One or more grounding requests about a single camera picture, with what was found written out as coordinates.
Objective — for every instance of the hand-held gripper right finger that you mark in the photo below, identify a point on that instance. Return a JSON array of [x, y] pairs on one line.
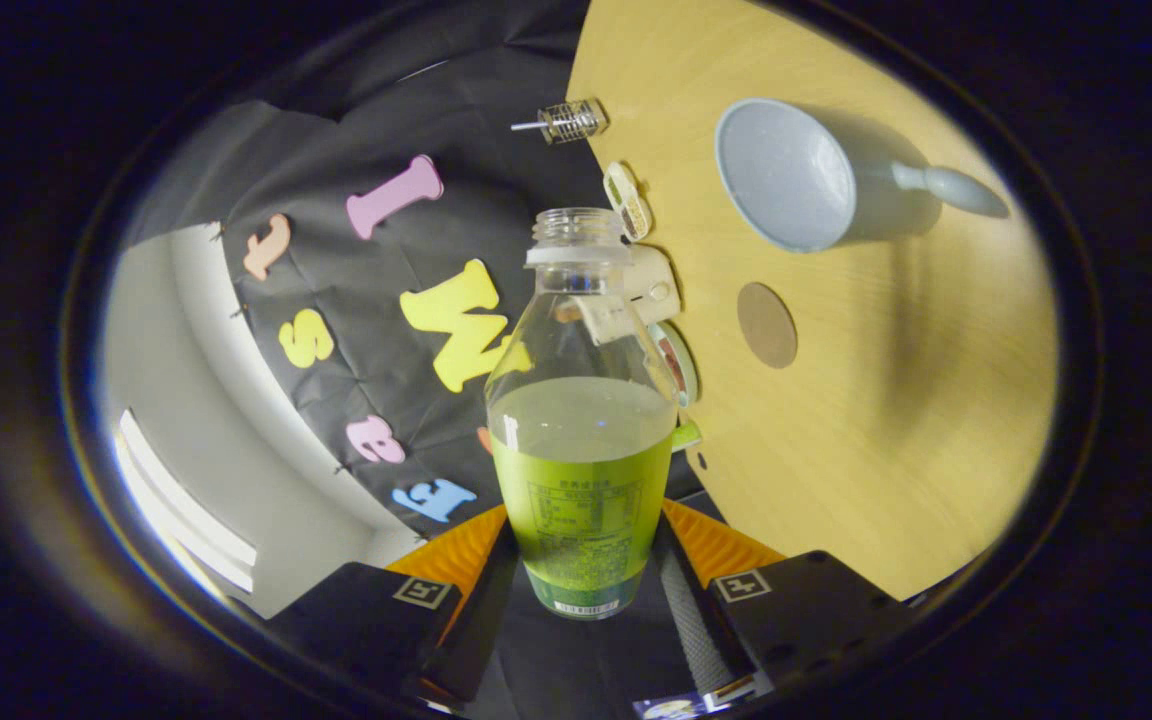
[[701, 630]]

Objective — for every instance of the white utensil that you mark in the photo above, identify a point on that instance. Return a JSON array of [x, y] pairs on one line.
[[528, 126]]

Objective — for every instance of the cream toaster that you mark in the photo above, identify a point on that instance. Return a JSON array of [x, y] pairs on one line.
[[658, 285]]

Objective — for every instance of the round brown coaster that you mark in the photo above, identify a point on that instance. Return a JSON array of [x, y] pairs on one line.
[[767, 325]]

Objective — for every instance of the pale grey cup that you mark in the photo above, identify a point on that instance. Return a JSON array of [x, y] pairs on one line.
[[786, 175]]

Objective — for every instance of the small white green bottle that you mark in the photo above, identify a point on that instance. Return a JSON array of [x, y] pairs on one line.
[[686, 436]]

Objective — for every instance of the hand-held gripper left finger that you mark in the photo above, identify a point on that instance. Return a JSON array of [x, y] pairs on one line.
[[476, 630]]

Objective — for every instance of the wooden table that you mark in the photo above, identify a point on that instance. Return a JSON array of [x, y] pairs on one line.
[[886, 420]]

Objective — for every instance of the clear juice bottle green label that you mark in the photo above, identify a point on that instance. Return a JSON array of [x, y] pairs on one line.
[[581, 480]]

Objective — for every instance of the pale green plate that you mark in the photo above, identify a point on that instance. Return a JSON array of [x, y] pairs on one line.
[[686, 365]]

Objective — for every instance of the ceiling light panel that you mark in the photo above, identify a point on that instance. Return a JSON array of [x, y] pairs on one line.
[[176, 510]]

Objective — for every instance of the white divided tray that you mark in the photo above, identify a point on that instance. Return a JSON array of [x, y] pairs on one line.
[[628, 200]]

